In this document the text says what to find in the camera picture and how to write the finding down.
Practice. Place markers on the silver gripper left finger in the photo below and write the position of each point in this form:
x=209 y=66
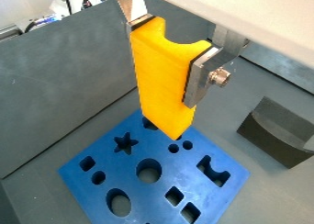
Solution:
x=134 y=13

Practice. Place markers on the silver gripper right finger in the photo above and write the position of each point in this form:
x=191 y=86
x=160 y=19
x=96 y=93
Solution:
x=205 y=69

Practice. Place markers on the blue shape sorter board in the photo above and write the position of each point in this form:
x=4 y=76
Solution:
x=134 y=177

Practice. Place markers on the yellow arch block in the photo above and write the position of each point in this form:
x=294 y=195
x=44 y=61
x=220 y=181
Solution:
x=161 y=63

